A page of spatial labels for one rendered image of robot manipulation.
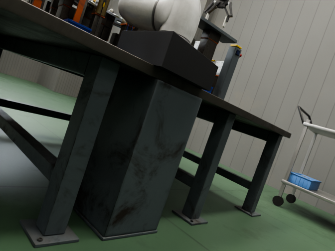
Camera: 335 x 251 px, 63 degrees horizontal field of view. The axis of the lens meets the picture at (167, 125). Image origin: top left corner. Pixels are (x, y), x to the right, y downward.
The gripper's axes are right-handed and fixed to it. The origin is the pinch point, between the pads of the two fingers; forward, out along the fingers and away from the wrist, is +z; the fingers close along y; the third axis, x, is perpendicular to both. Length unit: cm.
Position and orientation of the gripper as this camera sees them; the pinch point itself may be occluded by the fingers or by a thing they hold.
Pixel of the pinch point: (214, 23)
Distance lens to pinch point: 197.2
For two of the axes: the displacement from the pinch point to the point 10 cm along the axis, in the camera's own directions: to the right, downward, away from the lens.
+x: -4.4, -1.0, -8.9
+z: -3.3, 9.4, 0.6
